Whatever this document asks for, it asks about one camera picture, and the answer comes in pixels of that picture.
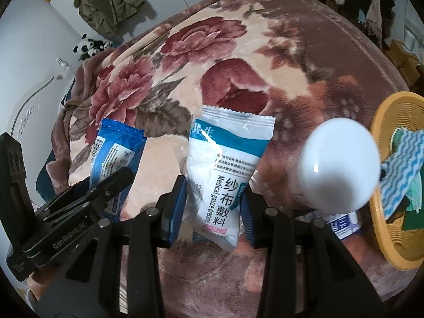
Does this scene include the blue surgical face mask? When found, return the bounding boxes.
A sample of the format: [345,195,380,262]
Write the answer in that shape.
[390,126,423,213]

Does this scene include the white medical gauze packet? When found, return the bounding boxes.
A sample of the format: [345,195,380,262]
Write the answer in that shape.
[185,105,275,251]

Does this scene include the blue wet wipes packet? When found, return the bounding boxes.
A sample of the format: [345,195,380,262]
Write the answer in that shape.
[89,117,148,223]

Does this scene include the blue white packet under jar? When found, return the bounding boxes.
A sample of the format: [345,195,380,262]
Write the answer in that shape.
[296,210,362,240]

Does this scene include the orange mesh plastic basket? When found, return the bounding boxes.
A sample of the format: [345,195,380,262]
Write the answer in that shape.
[369,92,423,271]

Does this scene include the dark scouring pad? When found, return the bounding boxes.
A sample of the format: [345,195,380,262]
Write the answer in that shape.
[387,197,423,231]

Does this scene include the white plastic jar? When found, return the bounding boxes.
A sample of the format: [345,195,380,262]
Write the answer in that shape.
[288,118,381,214]

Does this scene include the blue white wavy cloth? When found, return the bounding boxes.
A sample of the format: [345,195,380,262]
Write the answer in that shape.
[379,129,423,220]

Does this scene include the panda plush toy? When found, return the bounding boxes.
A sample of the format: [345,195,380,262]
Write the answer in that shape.
[73,34,113,61]

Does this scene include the olive green hanging jacket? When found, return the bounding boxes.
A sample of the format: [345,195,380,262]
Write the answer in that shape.
[73,0,146,39]

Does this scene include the cardboard boxes stack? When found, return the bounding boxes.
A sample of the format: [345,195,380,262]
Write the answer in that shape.
[383,39,423,90]

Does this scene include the floral plush blanket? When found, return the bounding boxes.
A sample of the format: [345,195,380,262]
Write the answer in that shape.
[46,0,412,317]

